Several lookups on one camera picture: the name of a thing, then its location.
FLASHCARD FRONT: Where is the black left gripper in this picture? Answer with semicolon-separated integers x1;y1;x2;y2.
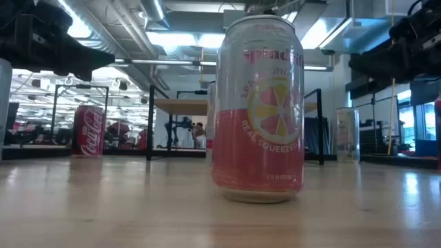
0;32;116;83

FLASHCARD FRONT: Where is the dark window blind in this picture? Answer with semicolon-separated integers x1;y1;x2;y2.
409;77;441;107

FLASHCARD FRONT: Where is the pink grey Spindrift can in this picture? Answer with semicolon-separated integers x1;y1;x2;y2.
210;14;306;204

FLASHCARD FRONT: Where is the person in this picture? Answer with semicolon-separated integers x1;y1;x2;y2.
192;122;207;149

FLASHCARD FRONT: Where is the dark fabric panel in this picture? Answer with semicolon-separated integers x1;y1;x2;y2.
304;116;331;155

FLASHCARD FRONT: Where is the black monitor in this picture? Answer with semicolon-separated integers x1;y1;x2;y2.
6;102;20;145

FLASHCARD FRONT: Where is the wooden shelf black metal frame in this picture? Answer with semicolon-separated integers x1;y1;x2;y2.
146;84;325;166

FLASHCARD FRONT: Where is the black table edge rail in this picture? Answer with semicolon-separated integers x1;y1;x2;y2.
0;144;441;170

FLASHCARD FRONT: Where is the tall white Celsius can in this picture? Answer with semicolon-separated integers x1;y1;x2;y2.
336;107;360;164

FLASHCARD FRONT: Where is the red background object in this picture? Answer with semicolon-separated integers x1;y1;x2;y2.
106;122;132;149
137;128;149;150

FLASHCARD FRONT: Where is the blue box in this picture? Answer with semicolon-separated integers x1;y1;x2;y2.
414;138;439;158

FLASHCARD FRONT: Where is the black perforated rack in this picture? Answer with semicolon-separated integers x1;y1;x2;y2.
359;120;389;155

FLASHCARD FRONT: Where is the black metal station frame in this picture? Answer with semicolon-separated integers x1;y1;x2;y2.
50;84;110;147

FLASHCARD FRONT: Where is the grey-blue beverage can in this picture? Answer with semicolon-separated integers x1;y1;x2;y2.
0;57;13;161

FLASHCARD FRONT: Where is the large white ventilation hood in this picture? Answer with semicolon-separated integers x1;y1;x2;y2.
299;0;393;55

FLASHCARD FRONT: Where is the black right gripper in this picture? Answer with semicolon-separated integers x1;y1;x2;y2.
348;30;441;85

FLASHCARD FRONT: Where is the black stand pole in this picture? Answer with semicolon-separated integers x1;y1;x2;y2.
354;91;397;152

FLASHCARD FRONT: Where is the silver spiral air duct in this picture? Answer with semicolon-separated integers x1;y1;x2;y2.
54;0;127;59

